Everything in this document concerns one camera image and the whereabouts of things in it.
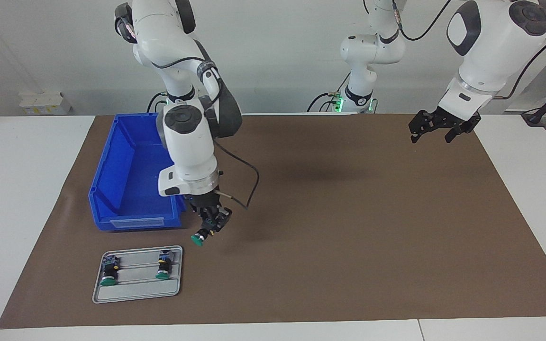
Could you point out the brown table mat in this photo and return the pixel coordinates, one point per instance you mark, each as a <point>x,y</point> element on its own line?
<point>349,246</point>

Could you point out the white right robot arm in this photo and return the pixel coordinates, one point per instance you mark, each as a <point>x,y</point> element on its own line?
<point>187,147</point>

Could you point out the white cardboard box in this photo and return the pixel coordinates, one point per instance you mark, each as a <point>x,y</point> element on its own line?
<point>43,104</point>

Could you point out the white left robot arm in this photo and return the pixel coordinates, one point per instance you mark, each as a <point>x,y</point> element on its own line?
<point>491,42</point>

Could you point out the green push button switch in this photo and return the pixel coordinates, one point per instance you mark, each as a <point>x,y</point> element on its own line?
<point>109,272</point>
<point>197,240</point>
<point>164,266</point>

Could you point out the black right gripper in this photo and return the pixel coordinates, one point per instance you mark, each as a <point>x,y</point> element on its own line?
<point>204,203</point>

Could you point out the grey plastic tray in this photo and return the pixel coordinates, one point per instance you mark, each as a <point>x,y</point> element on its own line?
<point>135,294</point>

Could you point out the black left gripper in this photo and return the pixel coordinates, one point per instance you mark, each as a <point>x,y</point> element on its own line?
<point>447,119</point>

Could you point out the blue plastic storage bin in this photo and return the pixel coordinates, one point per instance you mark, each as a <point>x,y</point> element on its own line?
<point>121,161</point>

